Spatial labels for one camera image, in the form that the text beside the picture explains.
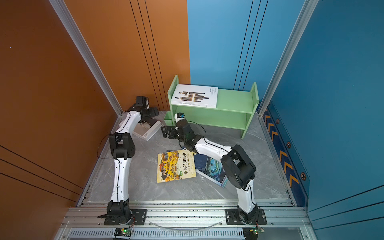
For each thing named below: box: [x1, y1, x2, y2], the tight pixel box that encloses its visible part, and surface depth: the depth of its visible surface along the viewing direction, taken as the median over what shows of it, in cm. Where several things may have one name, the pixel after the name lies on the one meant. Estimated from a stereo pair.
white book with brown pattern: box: [171, 84, 219, 109], surface depth 89 cm
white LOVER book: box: [133, 120, 163, 142], surface depth 107 cm
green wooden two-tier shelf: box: [164, 75, 260, 139], surface depth 93 cm
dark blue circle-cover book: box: [194, 153, 228, 188], surface depth 90 cm
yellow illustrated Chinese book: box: [156, 150, 197, 184], surface depth 91 cm
